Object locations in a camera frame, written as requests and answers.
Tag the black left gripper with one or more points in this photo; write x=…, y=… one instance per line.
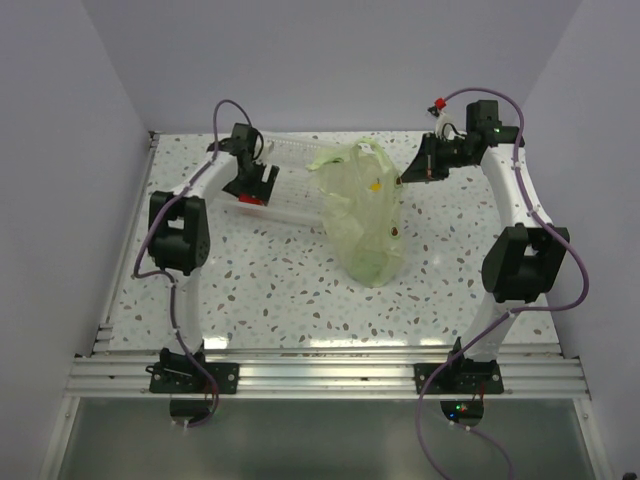
x=259, y=187

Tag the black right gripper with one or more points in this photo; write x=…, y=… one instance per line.
x=426, y=166

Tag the red fake tomato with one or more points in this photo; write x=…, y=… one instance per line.
x=248, y=199

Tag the light green avocado plastic bag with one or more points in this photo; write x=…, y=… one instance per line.
x=363, y=227

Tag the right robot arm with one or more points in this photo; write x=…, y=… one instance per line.
x=525, y=259

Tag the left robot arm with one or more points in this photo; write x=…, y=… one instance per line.
x=178, y=239

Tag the white plastic mesh basket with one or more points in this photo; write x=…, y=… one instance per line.
x=294, y=198

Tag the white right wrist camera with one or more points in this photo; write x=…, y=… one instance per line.
x=440, y=120

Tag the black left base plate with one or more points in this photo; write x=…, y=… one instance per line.
x=187, y=379

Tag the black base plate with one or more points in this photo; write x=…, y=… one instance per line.
x=468, y=377
x=187, y=379

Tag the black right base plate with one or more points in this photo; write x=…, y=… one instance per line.
x=468, y=377

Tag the aluminium rail frame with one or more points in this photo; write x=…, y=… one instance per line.
x=275, y=300

